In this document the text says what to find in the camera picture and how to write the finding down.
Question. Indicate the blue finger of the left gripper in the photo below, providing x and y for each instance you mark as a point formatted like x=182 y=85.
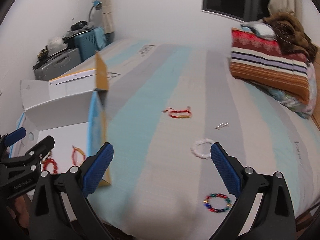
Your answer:
x=13 y=137

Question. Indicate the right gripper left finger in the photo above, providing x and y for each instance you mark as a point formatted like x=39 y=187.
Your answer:
x=88 y=175

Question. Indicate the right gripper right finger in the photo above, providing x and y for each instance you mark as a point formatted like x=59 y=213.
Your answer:
x=237 y=178

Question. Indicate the left hand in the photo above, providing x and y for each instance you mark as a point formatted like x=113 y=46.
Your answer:
x=18 y=209

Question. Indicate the yellow blue cardboard box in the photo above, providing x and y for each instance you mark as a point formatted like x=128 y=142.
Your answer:
x=69 y=108

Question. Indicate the grey suitcase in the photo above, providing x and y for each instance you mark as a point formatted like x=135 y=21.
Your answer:
x=57 y=65

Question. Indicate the wooden headboard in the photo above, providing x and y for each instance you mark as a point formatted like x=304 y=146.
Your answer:
x=316 y=113

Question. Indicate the striped bed sheet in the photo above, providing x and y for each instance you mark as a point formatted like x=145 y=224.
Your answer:
x=162 y=99

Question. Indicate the teal suitcase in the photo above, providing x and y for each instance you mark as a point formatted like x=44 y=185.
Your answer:
x=89 y=42

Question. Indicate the striped folded quilt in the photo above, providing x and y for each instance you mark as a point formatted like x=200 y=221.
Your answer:
x=261 y=61

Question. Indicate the brown fuzzy blanket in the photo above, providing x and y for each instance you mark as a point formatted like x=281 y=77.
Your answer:
x=291 y=36

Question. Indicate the white grey pillow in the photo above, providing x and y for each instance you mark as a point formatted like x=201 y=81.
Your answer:
x=260 y=29

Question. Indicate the blue desk lamp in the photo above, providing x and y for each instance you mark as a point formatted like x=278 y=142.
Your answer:
x=95 y=13

